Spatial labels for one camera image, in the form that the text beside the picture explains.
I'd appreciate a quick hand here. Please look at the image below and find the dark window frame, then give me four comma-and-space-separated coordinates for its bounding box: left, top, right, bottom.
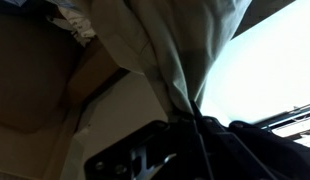
254, 101, 310, 148

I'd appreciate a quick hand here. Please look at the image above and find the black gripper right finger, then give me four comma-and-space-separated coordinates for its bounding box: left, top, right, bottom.
190, 99, 310, 180

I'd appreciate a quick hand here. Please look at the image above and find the white printed cloth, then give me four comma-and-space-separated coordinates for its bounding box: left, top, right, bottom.
57, 5, 97, 47

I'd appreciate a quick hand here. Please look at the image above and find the grey cloth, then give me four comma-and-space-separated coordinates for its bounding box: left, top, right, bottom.
44, 0, 253, 118

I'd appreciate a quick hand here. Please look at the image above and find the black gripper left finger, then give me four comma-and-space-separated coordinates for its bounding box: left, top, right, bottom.
84, 113, 213, 180

